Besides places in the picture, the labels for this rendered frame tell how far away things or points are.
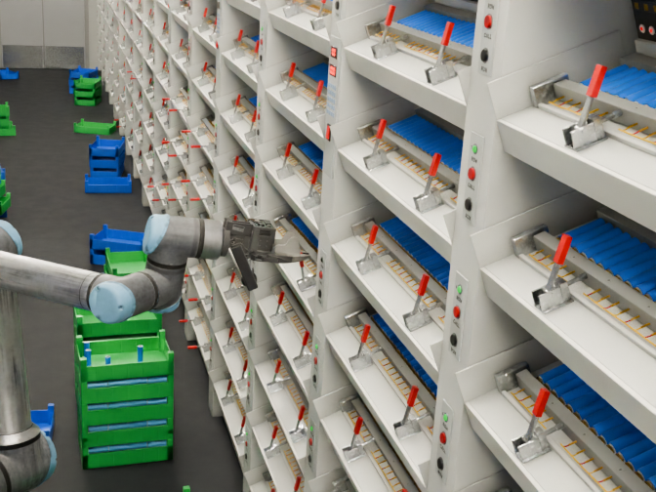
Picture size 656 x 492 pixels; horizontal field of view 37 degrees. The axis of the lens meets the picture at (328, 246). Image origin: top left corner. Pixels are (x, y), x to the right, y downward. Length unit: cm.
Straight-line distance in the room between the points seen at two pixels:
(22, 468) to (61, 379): 133
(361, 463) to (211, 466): 148
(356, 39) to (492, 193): 71
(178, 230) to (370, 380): 58
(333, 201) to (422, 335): 49
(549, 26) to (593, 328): 39
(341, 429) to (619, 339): 109
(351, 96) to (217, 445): 188
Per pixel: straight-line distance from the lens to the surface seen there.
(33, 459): 276
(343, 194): 199
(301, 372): 236
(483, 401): 139
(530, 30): 128
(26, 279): 229
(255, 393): 291
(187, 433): 362
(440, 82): 150
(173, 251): 218
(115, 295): 210
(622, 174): 103
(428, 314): 161
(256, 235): 220
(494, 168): 129
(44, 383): 402
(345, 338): 204
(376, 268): 184
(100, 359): 342
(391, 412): 177
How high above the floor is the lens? 177
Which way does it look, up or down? 18 degrees down
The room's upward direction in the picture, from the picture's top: 4 degrees clockwise
